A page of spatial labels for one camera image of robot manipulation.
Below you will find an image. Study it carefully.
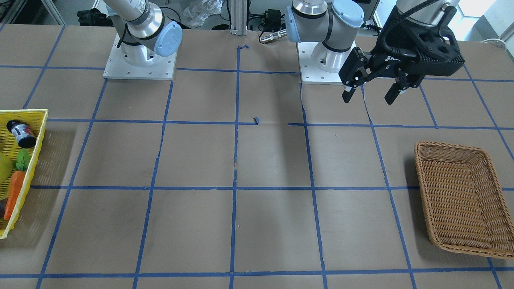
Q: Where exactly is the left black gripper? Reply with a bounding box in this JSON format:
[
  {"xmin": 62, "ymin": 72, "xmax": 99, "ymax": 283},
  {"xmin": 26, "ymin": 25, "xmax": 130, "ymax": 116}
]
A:
[{"xmin": 339, "ymin": 38, "xmax": 426, "ymax": 105}]

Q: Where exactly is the yellow tape roll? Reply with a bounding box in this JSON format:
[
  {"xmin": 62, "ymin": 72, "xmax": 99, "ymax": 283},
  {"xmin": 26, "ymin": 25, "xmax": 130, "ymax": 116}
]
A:
[{"xmin": 0, "ymin": 153, "xmax": 13, "ymax": 183}]

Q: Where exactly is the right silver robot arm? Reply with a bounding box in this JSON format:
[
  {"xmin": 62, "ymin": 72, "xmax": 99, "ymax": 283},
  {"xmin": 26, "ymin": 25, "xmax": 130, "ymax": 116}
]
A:
[{"xmin": 104, "ymin": 0, "xmax": 183, "ymax": 67}]

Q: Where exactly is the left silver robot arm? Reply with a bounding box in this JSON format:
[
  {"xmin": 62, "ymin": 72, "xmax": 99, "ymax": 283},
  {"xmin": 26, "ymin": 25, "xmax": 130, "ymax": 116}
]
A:
[{"xmin": 285, "ymin": 0, "xmax": 465, "ymax": 105}]

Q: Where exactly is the brown wicker basket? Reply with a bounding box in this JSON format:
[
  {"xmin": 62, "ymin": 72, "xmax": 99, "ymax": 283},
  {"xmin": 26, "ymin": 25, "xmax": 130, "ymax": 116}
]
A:
[{"xmin": 414, "ymin": 141, "xmax": 514, "ymax": 259}]

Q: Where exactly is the orange toy carrot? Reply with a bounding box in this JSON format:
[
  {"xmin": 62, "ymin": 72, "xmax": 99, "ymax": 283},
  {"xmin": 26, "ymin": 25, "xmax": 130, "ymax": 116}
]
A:
[{"xmin": 3, "ymin": 149, "xmax": 31, "ymax": 221}]

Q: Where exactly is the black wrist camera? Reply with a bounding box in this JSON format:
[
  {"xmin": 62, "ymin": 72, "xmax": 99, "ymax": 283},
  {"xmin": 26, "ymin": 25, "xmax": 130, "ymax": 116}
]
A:
[{"xmin": 403, "ymin": 22, "xmax": 465, "ymax": 77}]

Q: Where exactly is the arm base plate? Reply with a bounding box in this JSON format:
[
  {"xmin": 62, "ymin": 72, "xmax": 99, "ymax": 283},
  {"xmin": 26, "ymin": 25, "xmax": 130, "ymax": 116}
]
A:
[
  {"xmin": 297, "ymin": 41, "xmax": 356, "ymax": 85},
  {"xmin": 103, "ymin": 35, "xmax": 178, "ymax": 81}
]

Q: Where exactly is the aluminium frame post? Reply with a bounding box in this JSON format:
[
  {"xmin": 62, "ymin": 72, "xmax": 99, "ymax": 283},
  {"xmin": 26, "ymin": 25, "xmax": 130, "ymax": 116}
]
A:
[{"xmin": 226, "ymin": 0, "xmax": 249, "ymax": 38}]

